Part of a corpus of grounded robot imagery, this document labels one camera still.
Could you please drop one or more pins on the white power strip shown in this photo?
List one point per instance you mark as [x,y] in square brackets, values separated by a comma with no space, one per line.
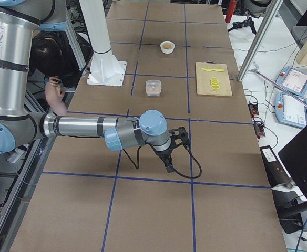
[14,155]

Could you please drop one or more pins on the yellow plastic knife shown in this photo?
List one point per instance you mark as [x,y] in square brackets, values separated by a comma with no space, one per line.
[210,69]

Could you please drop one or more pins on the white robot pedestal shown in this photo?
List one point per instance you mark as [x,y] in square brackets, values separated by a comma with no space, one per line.
[105,68]

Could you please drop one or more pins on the white bowl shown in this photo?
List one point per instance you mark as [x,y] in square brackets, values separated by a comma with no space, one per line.
[167,51]

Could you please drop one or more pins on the orange connector board lower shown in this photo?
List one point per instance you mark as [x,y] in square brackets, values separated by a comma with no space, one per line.
[259,129]

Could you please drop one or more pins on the black box with label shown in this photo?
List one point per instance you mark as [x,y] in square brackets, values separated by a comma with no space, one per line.
[276,173]

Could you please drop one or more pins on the person in black hoodie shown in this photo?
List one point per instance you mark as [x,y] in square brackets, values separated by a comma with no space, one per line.
[52,55]

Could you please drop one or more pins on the wooden cutting board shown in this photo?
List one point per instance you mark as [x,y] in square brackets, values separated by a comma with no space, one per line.
[203,80]

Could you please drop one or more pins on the brown egg from bowl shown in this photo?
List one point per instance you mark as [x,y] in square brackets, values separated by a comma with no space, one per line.
[166,46]

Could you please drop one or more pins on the blue teach pendant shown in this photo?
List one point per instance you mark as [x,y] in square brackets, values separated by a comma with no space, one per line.
[289,111]
[293,80]

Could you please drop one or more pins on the metal reacher grabber tool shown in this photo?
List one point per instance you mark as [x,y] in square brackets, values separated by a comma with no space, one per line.
[255,70]

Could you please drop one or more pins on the orange connector board upper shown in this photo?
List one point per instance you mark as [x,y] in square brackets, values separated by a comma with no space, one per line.
[253,109]

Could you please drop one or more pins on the clear plastic egg box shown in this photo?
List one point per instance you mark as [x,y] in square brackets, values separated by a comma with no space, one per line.
[153,84]

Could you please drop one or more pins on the lower blue teach pendant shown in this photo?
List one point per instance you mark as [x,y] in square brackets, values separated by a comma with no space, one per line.
[289,111]

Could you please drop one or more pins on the black tripod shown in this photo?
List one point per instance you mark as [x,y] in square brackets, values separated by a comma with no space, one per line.
[246,23]

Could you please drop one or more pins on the aluminium frame post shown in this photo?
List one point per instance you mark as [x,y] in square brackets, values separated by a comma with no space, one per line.
[261,33]

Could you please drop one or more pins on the orange connector board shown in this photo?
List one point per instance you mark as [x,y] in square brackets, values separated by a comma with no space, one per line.
[259,129]
[253,109]

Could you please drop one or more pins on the upper blue teach pendant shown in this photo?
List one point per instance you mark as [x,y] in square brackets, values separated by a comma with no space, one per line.
[293,80]

